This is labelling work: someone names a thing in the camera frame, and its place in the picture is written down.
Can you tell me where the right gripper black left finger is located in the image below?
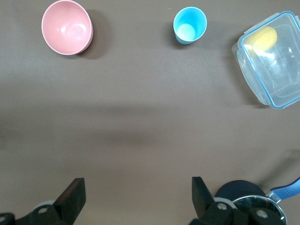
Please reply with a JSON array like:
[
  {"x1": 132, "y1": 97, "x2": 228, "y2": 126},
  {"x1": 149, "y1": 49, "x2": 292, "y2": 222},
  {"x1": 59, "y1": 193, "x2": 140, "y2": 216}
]
[{"x1": 0, "y1": 177, "x2": 86, "y2": 225}]

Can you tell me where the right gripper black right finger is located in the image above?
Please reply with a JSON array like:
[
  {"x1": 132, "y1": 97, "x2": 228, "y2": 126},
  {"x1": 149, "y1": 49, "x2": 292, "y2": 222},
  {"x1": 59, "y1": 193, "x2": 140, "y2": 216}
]
[{"x1": 188, "y1": 176, "x2": 288, "y2": 225}]

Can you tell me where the glass lid with blue knob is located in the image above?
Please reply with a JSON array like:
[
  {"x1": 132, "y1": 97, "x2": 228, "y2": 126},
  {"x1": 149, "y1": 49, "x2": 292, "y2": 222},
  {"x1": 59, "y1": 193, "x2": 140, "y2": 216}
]
[{"x1": 232, "y1": 195, "x2": 287, "y2": 225}]

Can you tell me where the clear container with blue seal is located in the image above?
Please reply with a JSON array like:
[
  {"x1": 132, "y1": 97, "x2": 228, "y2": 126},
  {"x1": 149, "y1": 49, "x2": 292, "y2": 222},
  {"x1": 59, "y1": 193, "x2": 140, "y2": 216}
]
[{"x1": 232, "y1": 11, "x2": 300, "y2": 110}]

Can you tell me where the yellow sponge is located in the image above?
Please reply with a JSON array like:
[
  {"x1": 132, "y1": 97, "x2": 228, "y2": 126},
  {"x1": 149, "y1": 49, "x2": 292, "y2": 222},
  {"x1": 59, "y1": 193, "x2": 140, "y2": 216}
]
[{"x1": 243, "y1": 26, "x2": 278, "y2": 57}]

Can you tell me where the pink bowl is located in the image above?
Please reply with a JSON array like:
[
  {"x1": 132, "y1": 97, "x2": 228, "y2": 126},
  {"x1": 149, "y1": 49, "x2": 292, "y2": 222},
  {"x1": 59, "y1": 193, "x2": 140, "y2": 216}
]
[{"x1": 41, "y1": 0, "x2": 94, "y2": 56}]

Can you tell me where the empty blue cup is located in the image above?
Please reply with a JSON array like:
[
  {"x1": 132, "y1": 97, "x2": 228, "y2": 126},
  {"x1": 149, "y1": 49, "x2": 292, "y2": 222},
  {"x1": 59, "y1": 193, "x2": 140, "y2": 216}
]
[{"x1": 172, "y1": 6, "x2": 208, "y2": 45}]

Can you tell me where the dark pot with blue handle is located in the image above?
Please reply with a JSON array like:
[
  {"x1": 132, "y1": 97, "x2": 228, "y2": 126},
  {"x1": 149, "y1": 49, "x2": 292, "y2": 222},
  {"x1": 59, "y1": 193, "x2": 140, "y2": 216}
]
[{"x1": 214, "y1": 176, "x2": 300, "y2": 225}]

